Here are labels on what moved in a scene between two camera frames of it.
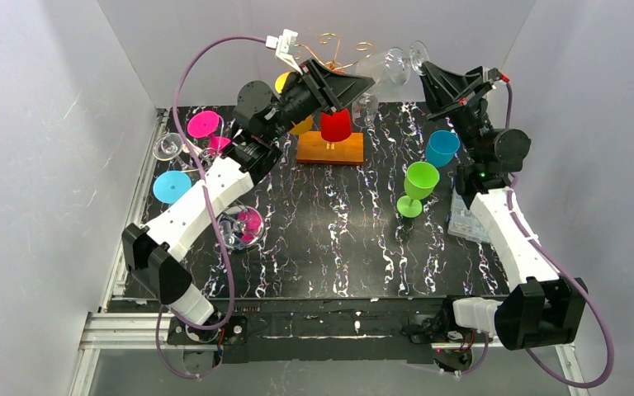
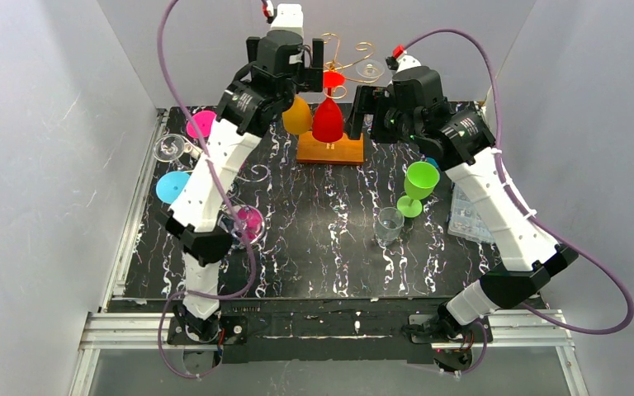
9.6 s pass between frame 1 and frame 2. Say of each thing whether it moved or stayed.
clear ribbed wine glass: moved
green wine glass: stayed
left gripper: moved
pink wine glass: stayed
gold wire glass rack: stayed
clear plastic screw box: stayed
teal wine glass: stayed
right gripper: moved
